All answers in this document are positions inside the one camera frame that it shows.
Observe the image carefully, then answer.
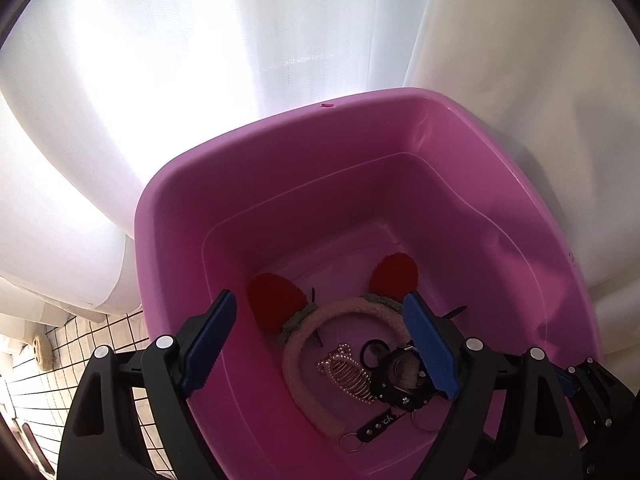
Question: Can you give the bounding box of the cream curtain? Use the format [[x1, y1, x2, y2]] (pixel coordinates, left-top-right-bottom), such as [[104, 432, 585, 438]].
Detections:
[[400, 0, 640, 356]]

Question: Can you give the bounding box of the white sheer curtain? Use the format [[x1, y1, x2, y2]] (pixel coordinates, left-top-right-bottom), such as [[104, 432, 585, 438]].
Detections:
[[0, 0, 451, 326]]

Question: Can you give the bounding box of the pink fuzzy strawberry headband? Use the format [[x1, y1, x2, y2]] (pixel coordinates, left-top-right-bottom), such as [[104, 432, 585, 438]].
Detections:
[[247, 254, 420, 440]]

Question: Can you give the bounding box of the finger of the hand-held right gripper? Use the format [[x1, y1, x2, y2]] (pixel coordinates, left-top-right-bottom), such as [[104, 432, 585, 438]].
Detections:
[[554, 357, 635, 456]]

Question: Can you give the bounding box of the beige smiley plush toy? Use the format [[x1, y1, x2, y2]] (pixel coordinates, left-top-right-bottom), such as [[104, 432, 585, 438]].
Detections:
[[31, 335, 56, 371]]

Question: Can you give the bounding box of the black hair tie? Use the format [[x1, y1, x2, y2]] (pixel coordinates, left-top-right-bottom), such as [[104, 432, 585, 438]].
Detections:
[[359, 338, 396, 368]]

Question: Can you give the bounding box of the black flower ribbon keychain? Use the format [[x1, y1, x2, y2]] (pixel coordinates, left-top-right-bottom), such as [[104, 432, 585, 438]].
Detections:
[[340, 407, 401, 453]]

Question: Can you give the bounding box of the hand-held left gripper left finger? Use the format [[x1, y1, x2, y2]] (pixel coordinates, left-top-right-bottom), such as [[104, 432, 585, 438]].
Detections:
[[56, 289, 237, 480]]

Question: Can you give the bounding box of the thin black headband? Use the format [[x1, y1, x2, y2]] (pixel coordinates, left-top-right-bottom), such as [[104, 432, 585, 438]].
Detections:
[[309, 287, 468, 351]]

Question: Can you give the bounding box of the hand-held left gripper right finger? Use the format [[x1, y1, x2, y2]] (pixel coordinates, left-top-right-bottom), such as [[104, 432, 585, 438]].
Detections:
[[402, 291, 583, 480]]

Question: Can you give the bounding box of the pink plastic basin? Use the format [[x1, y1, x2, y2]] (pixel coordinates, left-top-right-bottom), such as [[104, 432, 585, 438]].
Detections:
[[134, 87, 606, 480]]

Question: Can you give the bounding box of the silver key ring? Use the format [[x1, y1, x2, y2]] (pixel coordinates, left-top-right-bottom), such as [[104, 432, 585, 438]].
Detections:
[[411, 410, 438, 436]]

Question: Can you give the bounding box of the pink pearl hair clip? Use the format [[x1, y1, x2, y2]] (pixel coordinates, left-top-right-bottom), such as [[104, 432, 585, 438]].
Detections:
[[315, 342, 375, 406]]

